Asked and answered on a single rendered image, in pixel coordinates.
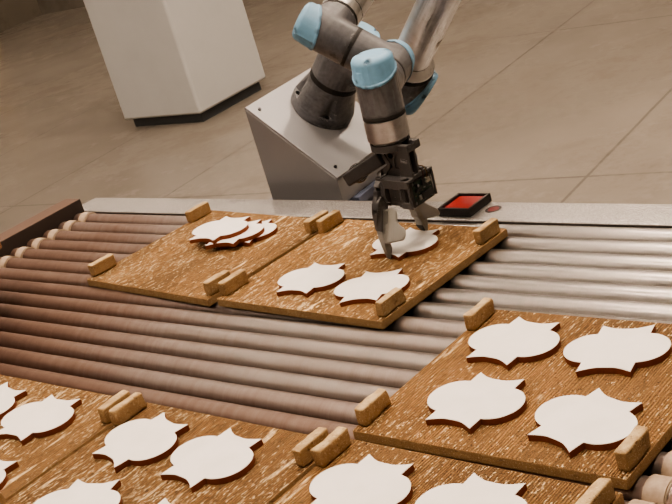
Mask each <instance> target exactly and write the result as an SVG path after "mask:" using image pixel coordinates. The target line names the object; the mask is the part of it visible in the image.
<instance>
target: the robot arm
mask: <svg viewBox="0 0 672 504"><path fill-rule="evenodd" d="M373 1H374V0H324V2H323V3H322V5H320V4H315V3H313V2H309V3H307V4H306V5H305V6H304V8H303V9H302V11H301V13H300V15H299V16H298V18H297V21H296V23H295V25H294V28H293V31H292V36H293V38H294V40H296V41H297V42H299V43H300V44H302V45H303V46H305V47H307V48H308V49H309V50H311V51H312V50H313V51H315V52H317V53H318V54H317V56H316V58H315V61H314V63H313V65H312V68H311V70H310V72H309V73H308V74H307V75H306V76H305V77H304V78H303V79H302V80H301V81H300V82H299V83H298V84H297V85H296V86H295V88H294V90H293V93H292V95H291V104H292V106H293V108H294V110H295V111H296V112H297V114H298V115H299V116H300V117H302V118H303V119H304V120H306V121H307V122H309V123H311V124H313V125H315V126H317V127H320V128H324V129H331V130H335V129H341V128H344V127H346V126H347V125H348V124H349V123H350V121H351V119H352V117H353V115H354V111H355V97H356V93H357V97H358V102H359V106H360V110H361V114H362V118H363V123H364V128H365V132H366V136H367V140H368V142H369V143H370V148H371V151H372V152H373V153H375V154H374V155H372V156H370V157H369V158H367V159H366V160H364V161H363V162H361V163H355V164H353V165H352V166H351V167H350V168H349V171H348V172H346V173H345V174H343V179H344V180H345V182H346V183H347V185H348V186H351V185H353V184H355V183H362V182H364V181H366V180H367V178H368V175H369V174H371V173H372V172H374V171H375V170H377V169H379V168H380V167H382V166H383V165H385V164H387V165H386V166H385V167H384V168H382V169H381V170H380V171H378V172H377V177H375V180H376V181H375V184H374V188H375V191H373V200H372V217H373V222H374V226H375V230H376V231H377V235H378V238H379V241H380V244H381V246H382V249H383V251H384V253H385V255H386V257H387V258H388V259H392V245H391V243H394V242H399V241H403V240H404V239H405V237H406V230H405V229H404V228H403V227H402V226H401V225H400V224H399V223H398V220H397V211H396V209H395V208H393V207H390V208H388V205H389V206H392V205H396V206H400V207H402V208H403V209H409V211H410V213H411V217H412V218H414V220H415V223H416V226H417V227H418V228H419V229H420V230H423V231H427V230H428V221H427V218H431V217H436V216H439V215H440V212H439V210H438V209H437V208H436V207H434V206H432V205H430V204H427V203H426V202H425V201H427V200H428V199H430V198H431V197H433V196H434V195H435V194H437V188H436V184H435V179H434V174H433V170H432V166H423V165H418V161H417V157H416V152H415V149H416V148H418V147H419V146H420V141H419V138H410V134H409V133H410V129H409V125H408V120H407V115H412V114H414V113H415V112H416V111H417V110H418V109H419V107H420V106H421V105H422V103H423V102H424V100H425V99H426V97H427V96H428V94H429V93H430V91H431V90H432V88H433V86H434V85H435V83H436V81H437V79H438V74H437V73H436V72H435V71H434V68H435V63H434V60H433V57H434V55H435V53H436V51H437V49H438V47H439V45H440V43H441V41H442V39H443V37H444V35H445V33H446V31H447V29H448V27H449V25H450V23H451V21H452V19H453V17H454V15H455V13H456V11H457V9H458V7H459V5H460V3H461V1H462V0H416V2H415V4H414V6H413V8H412V10H411V13H410V15H409V17H408V19H407V21H406V24H405V26H404V28H403V30H402V32H401V35H400V37H399V39H398V40H396V39H392V40H387V41H385V40H383V39H381V38H380V34H379V32H378V31H376V29H375V28H374V27H372V26H371V25H369V24H367V23H365V22H362V21H361V20H362V19H363V17H364V15H365V14H366V12H367V11H368V9H369V8H370V6H371V5H372V3H373ZM430 174H431V175H430ZM431 178H432V179H431ZM432 182H433V184H432Z"/></svg>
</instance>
